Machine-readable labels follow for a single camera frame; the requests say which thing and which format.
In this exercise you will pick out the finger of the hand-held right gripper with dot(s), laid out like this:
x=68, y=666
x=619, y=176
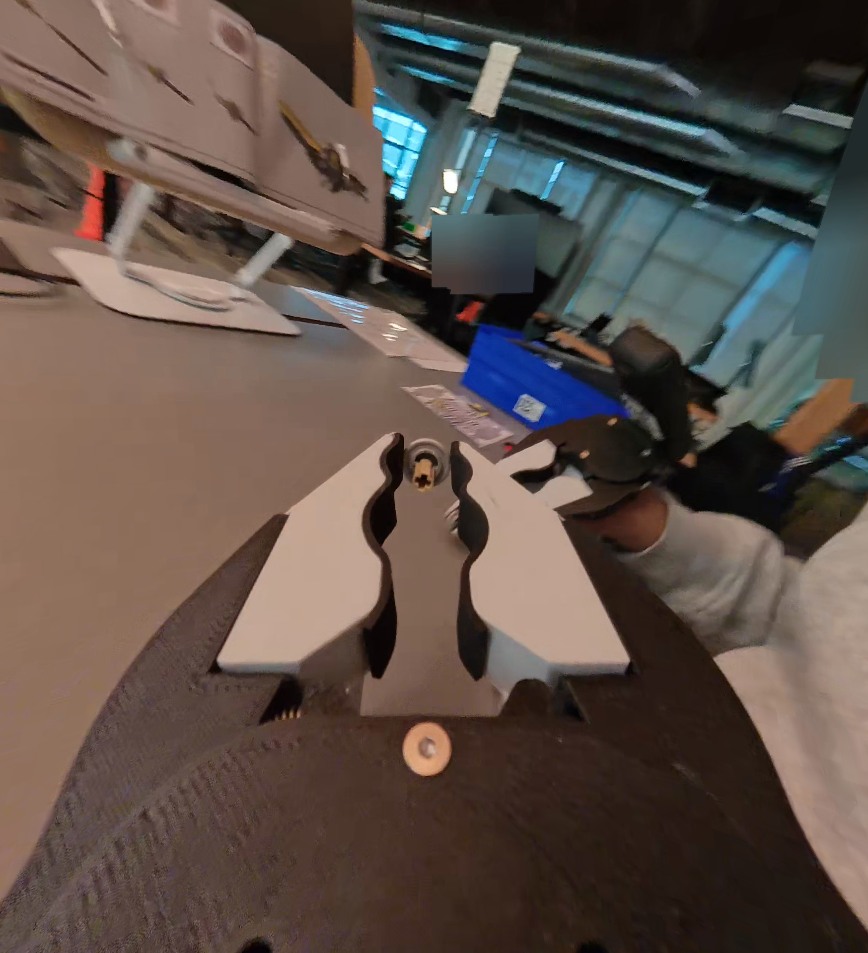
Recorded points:
x=564, y=491
x=527, y=458

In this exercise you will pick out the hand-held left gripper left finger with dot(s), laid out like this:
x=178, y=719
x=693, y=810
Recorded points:
x=315, y=566

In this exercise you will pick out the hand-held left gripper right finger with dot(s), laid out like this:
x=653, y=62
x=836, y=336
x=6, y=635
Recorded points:
x=546, y=588

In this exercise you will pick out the grey lego wheel tan axle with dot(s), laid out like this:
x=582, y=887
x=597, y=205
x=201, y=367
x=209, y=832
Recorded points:
x=425, y=467

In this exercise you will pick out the person's right forearm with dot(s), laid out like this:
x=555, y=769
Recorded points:
x=717, y=581

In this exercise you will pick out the small grey lego piece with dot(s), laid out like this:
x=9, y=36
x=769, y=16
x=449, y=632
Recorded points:
x=453, y=516

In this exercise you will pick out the person's right hand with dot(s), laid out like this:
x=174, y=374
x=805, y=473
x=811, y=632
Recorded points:
x=631, y=521

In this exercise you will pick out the printed paper leaflet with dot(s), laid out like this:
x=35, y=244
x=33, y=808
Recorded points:
x=456, y=413

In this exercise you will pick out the blue plastic bin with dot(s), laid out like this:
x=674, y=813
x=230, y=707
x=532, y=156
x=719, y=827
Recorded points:
x=508, y=372

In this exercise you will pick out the clear plastic bag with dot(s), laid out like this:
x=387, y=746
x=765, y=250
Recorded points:
x=382, y=327

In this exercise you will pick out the person's grey hoodie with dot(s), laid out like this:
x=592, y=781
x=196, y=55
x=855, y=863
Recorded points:
x=836, y=707

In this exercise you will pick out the white booklet stand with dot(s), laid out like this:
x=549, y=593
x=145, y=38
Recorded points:
x=143, y=301

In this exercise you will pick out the white ceiling light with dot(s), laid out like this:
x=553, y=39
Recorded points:
x=493, y=78

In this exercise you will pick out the white stand with grey board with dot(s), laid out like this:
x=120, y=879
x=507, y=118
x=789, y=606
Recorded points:
x=181, y=97

